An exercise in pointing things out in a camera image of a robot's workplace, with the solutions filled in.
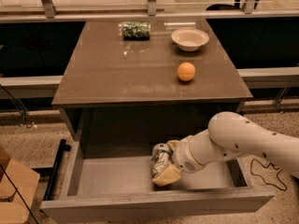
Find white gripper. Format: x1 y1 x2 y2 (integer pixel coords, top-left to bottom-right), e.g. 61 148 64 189
152 137 203 187

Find white green 7up can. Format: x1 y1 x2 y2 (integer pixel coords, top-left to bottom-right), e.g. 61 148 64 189
150 144 172 177

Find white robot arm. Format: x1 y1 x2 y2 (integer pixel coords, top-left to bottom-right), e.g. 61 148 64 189
151 112 299 187

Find open grey top drawer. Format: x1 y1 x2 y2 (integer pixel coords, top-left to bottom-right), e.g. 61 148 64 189
40 105 276 224

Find grey cabinet with glossy top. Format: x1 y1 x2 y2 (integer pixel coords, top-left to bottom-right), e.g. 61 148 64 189
52 19 251 132

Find orange fruit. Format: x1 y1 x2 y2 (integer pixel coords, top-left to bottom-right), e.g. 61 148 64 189
178 63 195 81

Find black bar on floor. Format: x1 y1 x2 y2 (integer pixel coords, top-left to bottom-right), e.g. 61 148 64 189
43 139 71 201

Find white bowl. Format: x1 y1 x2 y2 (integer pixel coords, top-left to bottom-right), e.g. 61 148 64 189
171 28 209 52

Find green crumpled chip bag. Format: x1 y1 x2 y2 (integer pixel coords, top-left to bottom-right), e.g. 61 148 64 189
121 21 150 39

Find cardboard box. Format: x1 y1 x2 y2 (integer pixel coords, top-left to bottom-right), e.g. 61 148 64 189
0 147 40 224

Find black cable on floor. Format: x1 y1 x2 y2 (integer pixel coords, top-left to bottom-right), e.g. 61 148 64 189
249 158 288 192

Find black cable at left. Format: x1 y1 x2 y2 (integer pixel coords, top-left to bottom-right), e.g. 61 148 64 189
0 83 37 129

